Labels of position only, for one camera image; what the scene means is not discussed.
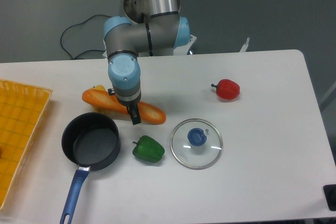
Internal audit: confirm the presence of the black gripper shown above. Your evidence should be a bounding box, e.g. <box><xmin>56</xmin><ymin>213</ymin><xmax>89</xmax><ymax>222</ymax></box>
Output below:
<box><xmin>107</xmin><ymin>88</ymin><xmax>141</xmax><ymax>125</ymax></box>

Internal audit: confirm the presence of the long orange bread loaf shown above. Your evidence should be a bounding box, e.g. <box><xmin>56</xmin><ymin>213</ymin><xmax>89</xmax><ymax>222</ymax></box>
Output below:
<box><xmin>82</xmin><ymin>88</ymin><xmax>166</xmax><ymax>125</ymax></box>

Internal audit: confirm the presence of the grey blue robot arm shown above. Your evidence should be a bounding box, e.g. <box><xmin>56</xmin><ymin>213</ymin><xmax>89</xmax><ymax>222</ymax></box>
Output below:
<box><xmin>103</xmin><ymin>0</ymin><xmax>191</xmax><ymax>124</ymax></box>

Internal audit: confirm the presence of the yellow bell pepper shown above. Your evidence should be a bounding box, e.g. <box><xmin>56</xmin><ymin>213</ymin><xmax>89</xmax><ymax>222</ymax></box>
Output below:
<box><xmin>91</xmin><ymin>85</ymin><xmax>110</xmax><ymax>114</ymax></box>

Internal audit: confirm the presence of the green bell pepper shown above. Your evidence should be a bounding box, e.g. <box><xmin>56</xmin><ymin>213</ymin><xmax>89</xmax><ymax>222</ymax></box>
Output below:
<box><xmin>132</xmin><ymin>135</ymin><xmax>165</xmax><ymax>163</ymax></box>

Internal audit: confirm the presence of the glass pot lid blue knob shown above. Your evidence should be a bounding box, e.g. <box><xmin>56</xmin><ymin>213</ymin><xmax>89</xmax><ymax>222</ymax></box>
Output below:
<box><xmin>170</xmin><ymin>119</ymin><xmax>223</xmax><ymax>170</ymax></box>

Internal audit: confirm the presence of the red bell pepper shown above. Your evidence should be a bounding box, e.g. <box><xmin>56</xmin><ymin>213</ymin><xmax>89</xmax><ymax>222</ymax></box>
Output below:
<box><xmin>211</xmin><ymin>79</ymin><xmax>240</xmax><ymax>100</ymax></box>

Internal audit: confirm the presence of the yellow plastic basket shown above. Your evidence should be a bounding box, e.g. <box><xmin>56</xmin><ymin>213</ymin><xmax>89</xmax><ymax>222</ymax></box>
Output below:
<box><xmin>1</xmin><ymin>79</ymin><xmax>53</xmax><ymax>209</ymax></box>

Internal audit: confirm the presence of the black corner device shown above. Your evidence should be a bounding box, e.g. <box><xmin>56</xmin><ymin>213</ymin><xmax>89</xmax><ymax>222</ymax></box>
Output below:
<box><xmin>323</xmin><ymin>184</ymin><xmax>336</xmax><ymax>211</ymax></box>

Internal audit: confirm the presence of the black saucepan blue handle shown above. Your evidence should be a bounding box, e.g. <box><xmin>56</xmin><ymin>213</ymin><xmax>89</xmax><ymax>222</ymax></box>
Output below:
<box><xmin>60</xmin><ymin>112</ymin><xmax>121</xmax><ymax>223</ymax></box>

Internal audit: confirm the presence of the black cable on floor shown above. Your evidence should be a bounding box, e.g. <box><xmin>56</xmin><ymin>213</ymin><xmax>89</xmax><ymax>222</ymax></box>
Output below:
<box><xmin>60</xmin><ymin>14</ymin><xmax>130</xmax><ymax>60</ymax></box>

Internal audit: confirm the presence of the white metal bracket right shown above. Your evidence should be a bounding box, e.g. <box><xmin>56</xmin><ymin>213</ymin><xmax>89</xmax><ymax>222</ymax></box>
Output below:
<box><xmin>239</xmin><ymin>37</ymin><xmax>250</xmax><ymax>52</ymax></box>

